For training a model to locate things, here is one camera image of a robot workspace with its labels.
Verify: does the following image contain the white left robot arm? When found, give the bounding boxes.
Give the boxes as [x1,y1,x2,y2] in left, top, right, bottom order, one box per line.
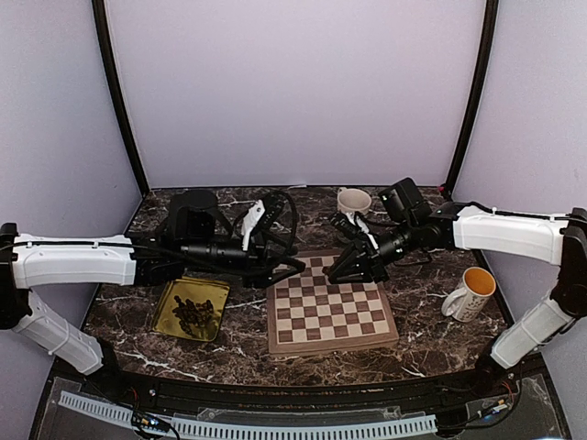
[1,189,305,400]

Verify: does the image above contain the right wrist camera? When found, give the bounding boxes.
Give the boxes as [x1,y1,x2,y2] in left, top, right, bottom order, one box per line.
[330,212,377,246]

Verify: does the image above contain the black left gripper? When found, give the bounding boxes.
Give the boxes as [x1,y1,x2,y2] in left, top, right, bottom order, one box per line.
[181,232,305,289]

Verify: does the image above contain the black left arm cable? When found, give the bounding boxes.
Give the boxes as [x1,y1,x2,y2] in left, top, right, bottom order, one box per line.
[233,190,299,258]

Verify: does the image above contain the white slotted cable duct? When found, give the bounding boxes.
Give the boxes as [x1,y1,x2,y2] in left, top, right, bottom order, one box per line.
[58,391,437,439]

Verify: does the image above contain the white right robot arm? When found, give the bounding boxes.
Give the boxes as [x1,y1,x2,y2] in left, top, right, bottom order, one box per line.
[325,178,586,398]

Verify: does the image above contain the black frame post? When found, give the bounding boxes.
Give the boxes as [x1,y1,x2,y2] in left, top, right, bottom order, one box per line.
[91,0,150,197]
[441,0,499,200]

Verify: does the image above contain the gold metal tray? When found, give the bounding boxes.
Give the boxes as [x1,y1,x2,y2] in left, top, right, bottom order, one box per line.
[151,277,230,342]

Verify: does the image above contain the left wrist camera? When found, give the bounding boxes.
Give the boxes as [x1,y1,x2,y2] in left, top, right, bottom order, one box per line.
[240,200,265,252]

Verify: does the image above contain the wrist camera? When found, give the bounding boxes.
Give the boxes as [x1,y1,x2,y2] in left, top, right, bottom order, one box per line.
[240,200,265,252]
[330,212,377,246]

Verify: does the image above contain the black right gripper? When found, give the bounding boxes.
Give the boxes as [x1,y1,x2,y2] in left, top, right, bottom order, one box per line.
[327,218,419,283]

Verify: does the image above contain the wooden chess board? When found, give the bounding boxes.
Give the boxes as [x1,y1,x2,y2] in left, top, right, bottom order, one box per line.
[267,250,399,358]

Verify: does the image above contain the right black frame post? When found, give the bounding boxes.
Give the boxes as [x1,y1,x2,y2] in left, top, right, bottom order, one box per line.
[441,0,499,200]

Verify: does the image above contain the black front rail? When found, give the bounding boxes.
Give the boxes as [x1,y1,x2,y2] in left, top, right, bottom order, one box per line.
[150,380,443,411]

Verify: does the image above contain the left black frame post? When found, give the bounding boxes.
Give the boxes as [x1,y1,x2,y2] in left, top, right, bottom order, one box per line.
[91,0,150,197]

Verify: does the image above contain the white mug orange inside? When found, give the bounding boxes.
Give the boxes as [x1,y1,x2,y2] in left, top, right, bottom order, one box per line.
[441,267,497,323]

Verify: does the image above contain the pile of dark chess pieces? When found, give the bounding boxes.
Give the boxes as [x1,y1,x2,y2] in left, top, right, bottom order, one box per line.
[172,295,215,335]

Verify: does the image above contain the cream floral mug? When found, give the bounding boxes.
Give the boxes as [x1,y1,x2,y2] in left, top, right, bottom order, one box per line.
[337,187,372,215]

